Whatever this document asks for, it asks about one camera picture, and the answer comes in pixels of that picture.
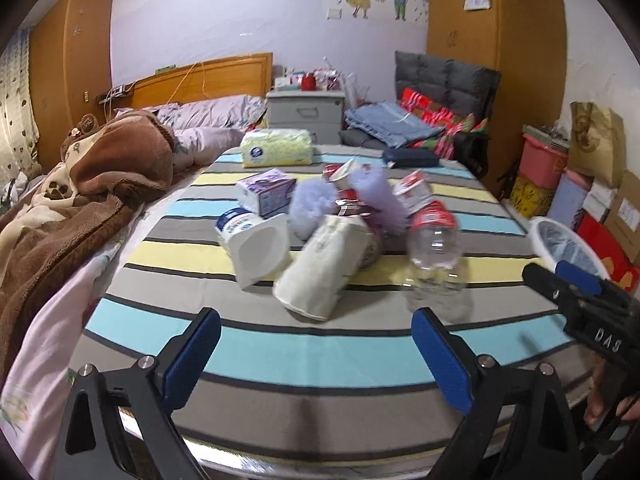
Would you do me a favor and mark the clear plastic bottle red label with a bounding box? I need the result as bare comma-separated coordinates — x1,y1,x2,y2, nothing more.
405,200,472,323

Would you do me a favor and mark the red white milk carton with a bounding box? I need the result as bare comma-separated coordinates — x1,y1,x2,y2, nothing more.
393,170,434,216

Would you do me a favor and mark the lavender foam roller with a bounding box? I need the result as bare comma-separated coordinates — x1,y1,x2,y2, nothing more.
348,166,409,236
288,177,337,242

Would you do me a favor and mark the white yogurt cup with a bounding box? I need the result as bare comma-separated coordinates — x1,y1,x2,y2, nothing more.
216,207,290,289

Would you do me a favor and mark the cream paper tissue roll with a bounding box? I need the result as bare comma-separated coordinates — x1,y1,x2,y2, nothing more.
272,216,372,322

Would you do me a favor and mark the patterned paper cup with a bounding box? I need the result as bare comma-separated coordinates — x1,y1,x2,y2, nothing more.
323,158,363,191

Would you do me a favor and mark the purple grape milk carton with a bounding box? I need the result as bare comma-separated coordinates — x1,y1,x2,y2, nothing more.
234,168,297,218

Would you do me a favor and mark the red cartoon drink can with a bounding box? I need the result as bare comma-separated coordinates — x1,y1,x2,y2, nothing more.
335,188,373,218

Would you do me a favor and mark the white trash bin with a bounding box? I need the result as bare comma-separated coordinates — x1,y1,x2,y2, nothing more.
528,216,612,281

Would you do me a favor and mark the person's right hand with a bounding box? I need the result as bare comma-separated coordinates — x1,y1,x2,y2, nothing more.
584,358,640,427

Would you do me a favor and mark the red gold gift box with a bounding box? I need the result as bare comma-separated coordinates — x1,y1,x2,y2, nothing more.
577,212,639,292

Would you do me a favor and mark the brown cardboard box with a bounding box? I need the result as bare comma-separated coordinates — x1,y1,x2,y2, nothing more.
604,170,640,266

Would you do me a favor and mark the lavender cylindrical box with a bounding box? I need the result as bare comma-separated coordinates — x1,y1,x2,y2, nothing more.
547,168,592,230

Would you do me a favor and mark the yellow patterned tin box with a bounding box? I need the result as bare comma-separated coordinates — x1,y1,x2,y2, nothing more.
510,174,555,219

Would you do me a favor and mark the pink plastic storage bin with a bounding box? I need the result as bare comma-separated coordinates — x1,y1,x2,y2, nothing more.
518,133,568,190

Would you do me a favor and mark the gold paper gift bag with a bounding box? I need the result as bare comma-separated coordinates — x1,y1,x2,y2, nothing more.
568,101,626,188

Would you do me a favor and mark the black office chair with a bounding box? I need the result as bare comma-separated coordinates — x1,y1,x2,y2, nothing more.
454,131,490,180

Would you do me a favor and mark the red plaid blanket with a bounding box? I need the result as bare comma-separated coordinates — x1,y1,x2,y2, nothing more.
399,88,488,159

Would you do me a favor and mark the dark blue glasses case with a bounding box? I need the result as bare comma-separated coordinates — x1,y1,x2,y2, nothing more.
383,148,440,168

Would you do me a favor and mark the grey quilted chair cushion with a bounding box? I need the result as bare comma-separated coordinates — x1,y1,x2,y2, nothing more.
395,51,501,119

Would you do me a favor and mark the striped tablecloth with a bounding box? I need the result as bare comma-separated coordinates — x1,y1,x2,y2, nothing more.
70,145,593,479

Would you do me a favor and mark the folded blue plaid cloth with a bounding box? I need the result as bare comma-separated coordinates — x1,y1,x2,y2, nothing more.
345,101,444,148

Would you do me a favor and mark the tall wooden wardrobe right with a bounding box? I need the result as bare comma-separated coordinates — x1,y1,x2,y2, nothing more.
426,0,567,196

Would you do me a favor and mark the brown plush blanket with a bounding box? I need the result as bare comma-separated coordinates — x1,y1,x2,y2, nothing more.
1,110,177,374

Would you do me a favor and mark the patterned window curtain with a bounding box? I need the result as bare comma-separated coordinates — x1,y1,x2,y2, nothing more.
0,27,41,186

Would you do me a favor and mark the pink pillow bedding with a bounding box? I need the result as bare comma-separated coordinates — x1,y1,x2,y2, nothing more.
143,94,267,174

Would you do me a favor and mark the grey bedside drawer cabinet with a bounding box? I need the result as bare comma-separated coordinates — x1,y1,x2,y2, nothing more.
266,90,345,144

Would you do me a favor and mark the wooden bed headboard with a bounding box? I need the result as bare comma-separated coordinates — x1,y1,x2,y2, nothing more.
113,52,273,108

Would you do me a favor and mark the wooden wardrobe left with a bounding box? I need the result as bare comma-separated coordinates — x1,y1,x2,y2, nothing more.
29,0,113,172

